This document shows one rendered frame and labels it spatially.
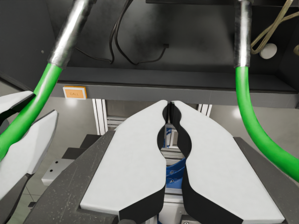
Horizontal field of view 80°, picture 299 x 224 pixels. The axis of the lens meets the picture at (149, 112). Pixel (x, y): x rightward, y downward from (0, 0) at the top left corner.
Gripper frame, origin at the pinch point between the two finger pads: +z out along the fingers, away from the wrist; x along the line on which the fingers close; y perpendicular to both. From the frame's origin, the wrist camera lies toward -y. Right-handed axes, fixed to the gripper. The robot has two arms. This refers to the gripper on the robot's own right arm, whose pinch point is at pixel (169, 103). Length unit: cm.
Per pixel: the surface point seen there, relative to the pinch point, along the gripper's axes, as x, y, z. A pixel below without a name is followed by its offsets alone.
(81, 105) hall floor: -67, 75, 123
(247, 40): 9.4, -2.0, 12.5
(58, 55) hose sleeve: -10.7, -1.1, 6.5
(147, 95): -3.2, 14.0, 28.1
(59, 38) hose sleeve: -10.7, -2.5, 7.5
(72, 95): -21.2, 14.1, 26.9
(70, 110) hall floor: -78, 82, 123
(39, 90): -12.0, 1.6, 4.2
